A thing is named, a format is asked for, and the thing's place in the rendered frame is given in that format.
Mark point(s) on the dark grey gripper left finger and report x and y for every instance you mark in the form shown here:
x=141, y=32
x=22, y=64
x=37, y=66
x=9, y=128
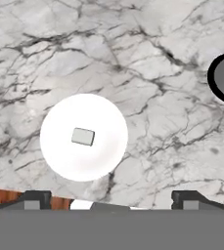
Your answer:
x=35, y=197

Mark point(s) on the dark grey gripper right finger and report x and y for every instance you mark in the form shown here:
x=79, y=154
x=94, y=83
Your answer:
x=186, y=196

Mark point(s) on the white marshmallow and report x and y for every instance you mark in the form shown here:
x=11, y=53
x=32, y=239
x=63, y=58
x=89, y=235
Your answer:
x=83, y=136

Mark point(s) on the white round plate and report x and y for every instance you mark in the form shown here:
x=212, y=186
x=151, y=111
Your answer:
x=83, y=137

